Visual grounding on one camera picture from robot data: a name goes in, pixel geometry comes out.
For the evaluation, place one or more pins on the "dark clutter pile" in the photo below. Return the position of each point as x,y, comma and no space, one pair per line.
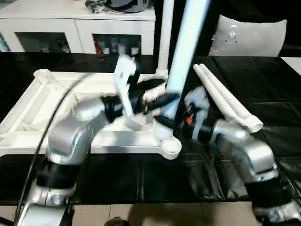
96,7

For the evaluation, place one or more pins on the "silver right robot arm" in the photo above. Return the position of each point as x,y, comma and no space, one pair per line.
254,150

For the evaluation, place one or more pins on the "white flat board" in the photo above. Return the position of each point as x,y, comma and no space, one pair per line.
292,63

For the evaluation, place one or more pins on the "grey round bag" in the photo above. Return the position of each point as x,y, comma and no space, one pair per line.
131,5

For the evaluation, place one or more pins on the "grey cushion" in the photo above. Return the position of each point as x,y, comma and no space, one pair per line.
254,37

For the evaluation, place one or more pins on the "white plastic table leg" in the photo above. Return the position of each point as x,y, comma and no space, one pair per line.
188,47
225,89
165,35
214,89

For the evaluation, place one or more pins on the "white cabinet with glass doors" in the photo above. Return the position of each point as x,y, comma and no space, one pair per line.
35,26

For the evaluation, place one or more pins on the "white plastic table top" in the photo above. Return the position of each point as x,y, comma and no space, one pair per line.
35,106

